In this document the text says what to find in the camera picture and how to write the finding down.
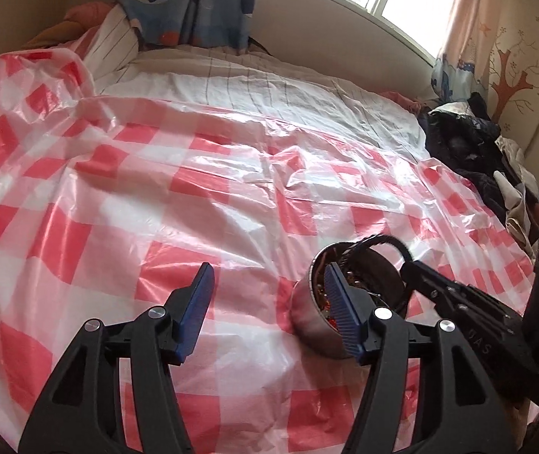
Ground amber bead bracelet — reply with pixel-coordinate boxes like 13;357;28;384
314;267;334;315

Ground red white checkered plastic sheet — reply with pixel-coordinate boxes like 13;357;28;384
0;50;539;454

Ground brown orange cloth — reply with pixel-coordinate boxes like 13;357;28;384
19;21;88;50

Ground pile of dark clothes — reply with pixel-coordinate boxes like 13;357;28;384
416;92;511;228

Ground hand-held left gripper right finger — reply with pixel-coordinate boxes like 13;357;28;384
323;265;518;454

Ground round metal tin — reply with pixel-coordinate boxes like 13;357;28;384
290;241;414;347

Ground pink cloth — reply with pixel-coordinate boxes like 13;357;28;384
377;89;424;113
64;1;118;26

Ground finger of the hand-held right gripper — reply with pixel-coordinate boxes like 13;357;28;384
401;260;488;315

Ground tree wall sticker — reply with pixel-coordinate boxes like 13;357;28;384
489;47;539;121

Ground white striped bed sheet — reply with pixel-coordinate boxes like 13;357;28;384
82;5;428;164

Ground whale print curtain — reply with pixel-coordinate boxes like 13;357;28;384
431;0;504;105
111;0;261;53

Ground black braided bracelet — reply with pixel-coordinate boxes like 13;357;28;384
349;235;414;266

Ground beige garment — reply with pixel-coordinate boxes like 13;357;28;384
494;135;539;258

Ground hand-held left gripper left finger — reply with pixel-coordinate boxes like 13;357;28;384
19;262;216;454

